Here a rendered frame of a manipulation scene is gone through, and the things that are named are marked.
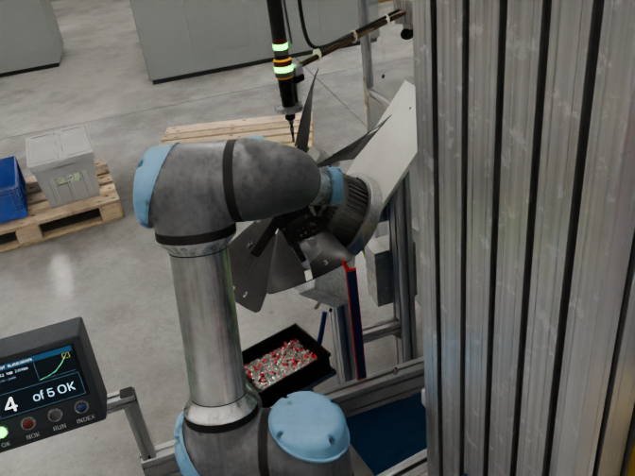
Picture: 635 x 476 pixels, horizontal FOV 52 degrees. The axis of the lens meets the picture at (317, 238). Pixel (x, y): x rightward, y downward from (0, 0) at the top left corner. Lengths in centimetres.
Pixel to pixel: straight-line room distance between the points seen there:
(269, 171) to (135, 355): 248
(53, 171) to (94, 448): 211
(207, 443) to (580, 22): 77
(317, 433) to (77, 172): 366
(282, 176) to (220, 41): 633
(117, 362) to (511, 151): 284
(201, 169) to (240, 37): 635
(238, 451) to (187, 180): 42
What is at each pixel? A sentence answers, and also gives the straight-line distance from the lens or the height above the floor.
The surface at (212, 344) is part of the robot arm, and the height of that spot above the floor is 140.
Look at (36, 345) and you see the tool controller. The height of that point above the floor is 125.
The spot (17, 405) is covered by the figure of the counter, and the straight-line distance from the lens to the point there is 138.
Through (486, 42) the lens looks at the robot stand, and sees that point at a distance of 58.
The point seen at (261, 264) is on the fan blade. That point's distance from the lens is 183.
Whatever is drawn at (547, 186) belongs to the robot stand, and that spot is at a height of 174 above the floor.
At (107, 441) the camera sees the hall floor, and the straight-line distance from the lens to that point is 292.
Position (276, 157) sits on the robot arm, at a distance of 87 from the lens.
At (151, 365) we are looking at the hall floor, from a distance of 319.
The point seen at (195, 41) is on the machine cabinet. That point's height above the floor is 38.
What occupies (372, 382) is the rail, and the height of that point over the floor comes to 86.
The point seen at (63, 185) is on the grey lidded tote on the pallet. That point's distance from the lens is 452.
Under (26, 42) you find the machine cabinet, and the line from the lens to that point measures 875.
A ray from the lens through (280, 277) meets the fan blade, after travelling 158.
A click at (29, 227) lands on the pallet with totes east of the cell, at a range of 450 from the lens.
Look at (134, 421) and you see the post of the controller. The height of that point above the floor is 98.
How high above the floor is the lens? 200
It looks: 31 degrees down
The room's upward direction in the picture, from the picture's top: 7 degrees counter-clockwise
